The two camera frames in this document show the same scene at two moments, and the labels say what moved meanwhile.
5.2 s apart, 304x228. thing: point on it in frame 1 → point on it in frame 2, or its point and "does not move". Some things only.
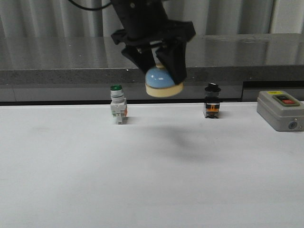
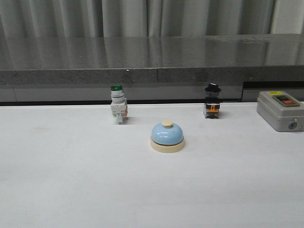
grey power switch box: [283, 111] does not move
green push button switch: [118, 107] does not move
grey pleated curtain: [24, 19] does not move
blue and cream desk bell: [159, 83] → [167, 137]
